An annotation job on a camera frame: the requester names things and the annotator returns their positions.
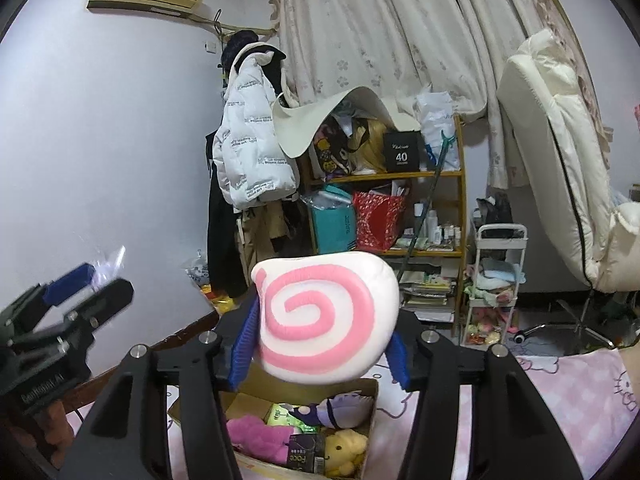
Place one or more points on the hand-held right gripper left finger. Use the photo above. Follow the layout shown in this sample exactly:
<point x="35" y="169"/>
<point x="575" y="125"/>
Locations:
<point x="245" y="355"/>

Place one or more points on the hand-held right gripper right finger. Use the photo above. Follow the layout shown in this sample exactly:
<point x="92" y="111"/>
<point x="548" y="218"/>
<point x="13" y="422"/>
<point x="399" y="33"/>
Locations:
<point x="400" y="360"/>

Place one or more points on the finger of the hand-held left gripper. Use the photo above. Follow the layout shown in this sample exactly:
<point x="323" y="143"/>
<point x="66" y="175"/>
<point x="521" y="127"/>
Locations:
<point x="105" y="297"/>
<point x="67" y="282"/>

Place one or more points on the cardboard box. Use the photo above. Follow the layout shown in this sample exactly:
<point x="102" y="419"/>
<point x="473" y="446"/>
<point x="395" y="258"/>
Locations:
<point x="247" y="406"/>

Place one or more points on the green tissue packet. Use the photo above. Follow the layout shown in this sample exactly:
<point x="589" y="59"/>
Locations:
<point x="280" y="416"/>

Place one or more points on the purple plush toy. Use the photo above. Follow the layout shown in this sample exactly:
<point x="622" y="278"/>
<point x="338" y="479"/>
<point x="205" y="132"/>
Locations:
<point x="345" y="407"/>

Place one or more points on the pink plush toy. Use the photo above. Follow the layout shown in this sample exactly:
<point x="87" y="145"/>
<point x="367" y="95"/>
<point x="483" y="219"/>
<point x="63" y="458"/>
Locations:
<point x="255" y="435"/>

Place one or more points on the pink swirl plush pillow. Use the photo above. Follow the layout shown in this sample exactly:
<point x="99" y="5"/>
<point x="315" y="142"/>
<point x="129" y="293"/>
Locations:
<point x="320" y="310"/>

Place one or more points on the yellow dog plush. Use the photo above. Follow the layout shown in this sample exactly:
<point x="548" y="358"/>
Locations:
<point x="345" y="447"/>

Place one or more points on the black packet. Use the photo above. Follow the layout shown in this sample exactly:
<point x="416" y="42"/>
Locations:
<point x="305" y="452"/>

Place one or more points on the stack of books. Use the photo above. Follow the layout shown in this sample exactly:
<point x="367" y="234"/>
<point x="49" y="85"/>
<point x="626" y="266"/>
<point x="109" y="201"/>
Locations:
<point x="425" y="295"/>

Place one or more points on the plastic bag of toys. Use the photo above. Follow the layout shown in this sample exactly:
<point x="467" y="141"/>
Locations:
<point x="205" y="280"/>

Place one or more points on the beige coat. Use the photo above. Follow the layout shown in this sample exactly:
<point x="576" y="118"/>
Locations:
<point x="260" y="240"/>

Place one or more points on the black coat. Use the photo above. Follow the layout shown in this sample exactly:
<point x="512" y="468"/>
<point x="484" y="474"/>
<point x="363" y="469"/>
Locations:
<point x="222" y="240"/>

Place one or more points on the white trolley cart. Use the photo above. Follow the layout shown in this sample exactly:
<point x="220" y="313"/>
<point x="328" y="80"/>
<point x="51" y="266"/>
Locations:
<point x="492" y="285"/>

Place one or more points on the row of toiletry bottles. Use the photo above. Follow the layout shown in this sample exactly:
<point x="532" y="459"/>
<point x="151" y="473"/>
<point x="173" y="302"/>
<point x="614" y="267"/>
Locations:
<point x="440" y="232"/>

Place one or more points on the red gift bag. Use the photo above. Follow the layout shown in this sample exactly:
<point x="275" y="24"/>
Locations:
<point x="377" y="222"/>

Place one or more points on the teal bag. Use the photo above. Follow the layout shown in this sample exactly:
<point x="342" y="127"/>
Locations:
<point x="332" y="225"/>

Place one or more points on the dark bag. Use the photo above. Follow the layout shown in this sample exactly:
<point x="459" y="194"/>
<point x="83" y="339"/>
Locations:
<point x="495" y="210"/>

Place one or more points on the wooden shelf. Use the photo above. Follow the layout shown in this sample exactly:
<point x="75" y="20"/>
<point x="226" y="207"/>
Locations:
<point x="390" y="176"/>

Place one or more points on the black box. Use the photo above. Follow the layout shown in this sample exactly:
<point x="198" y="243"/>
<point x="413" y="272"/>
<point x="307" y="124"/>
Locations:
<point x="402" y="152"/>

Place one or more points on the yellow cloth bundle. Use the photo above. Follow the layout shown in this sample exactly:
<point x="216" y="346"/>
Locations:
<point x="370" y="147"/>

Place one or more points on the white puffer jacket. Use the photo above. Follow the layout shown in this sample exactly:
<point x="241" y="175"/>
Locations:
<point x="250" y="135"/>

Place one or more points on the black printed bag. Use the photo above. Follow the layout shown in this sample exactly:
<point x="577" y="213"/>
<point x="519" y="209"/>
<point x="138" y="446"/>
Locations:
<point x="330" y="150"/>

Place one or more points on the cream cloth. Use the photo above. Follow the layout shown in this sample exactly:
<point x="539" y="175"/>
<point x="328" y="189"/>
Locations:
<point x="300" y="125"/>

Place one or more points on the white plastic bag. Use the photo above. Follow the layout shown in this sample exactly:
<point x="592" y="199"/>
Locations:
<point x="437" y="120"/>

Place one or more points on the cream office chair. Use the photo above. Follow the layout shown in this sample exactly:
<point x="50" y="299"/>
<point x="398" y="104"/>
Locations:
<point x="550" y="150"/>

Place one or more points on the dark knit hat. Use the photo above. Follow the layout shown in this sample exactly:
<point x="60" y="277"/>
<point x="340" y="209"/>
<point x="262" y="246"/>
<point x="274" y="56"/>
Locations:
<point x="240" y="45"/>

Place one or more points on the floral cream curtain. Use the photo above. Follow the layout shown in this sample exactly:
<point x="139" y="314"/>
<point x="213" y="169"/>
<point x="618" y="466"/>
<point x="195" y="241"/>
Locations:
<point x="380" y="25"/>

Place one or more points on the white wall switch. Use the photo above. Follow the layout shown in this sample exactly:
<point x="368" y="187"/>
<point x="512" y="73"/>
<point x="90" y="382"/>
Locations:
<point x="211" y="46"/>

